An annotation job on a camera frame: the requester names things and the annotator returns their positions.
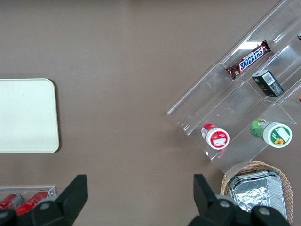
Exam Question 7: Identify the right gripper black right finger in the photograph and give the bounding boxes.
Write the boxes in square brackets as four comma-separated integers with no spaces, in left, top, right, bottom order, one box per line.
[188,174,254,226]

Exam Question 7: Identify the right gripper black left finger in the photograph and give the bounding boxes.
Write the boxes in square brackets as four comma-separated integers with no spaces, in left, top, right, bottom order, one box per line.
[30,174,89,226]

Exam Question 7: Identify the small light wicker basket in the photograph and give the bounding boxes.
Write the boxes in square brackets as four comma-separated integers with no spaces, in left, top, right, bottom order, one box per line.
[220,161,294,224]

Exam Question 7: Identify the cream rectangular plastic tray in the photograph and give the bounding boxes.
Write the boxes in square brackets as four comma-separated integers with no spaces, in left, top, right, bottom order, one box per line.
[0,78,60,154]

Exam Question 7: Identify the clear acrylic bottle rack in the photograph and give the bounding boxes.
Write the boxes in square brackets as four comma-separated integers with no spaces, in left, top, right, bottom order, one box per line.
[0,185,56,212]

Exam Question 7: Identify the red cola bottle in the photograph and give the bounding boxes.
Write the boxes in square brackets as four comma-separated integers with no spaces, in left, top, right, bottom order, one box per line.
[16,190,50,216]
[0,193,23,210]

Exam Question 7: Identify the aluminium foil container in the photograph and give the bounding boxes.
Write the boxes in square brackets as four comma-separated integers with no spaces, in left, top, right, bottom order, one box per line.
[227,169,289,221]

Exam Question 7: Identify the red lidded snack cup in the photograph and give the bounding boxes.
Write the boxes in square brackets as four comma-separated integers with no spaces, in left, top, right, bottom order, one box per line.
[200,123,230,150]

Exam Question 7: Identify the green lidded snack cup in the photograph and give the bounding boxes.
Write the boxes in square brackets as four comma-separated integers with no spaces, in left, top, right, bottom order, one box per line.
[249,118,293,149]

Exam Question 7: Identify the clear acrylic stepped display stand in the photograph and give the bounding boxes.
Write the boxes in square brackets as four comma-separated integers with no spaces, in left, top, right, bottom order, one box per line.
[166,0,301,175]

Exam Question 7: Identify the small black carton box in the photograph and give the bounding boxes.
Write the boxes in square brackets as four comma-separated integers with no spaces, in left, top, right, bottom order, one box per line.
[251,69,285,97]

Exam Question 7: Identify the brown table cloth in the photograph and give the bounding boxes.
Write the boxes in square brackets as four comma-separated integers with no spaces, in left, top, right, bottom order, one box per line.
[0,0,301,226]

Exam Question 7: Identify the Snickers chocolate bar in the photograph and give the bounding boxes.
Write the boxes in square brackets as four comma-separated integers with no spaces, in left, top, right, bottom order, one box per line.
[225,40,271,80]

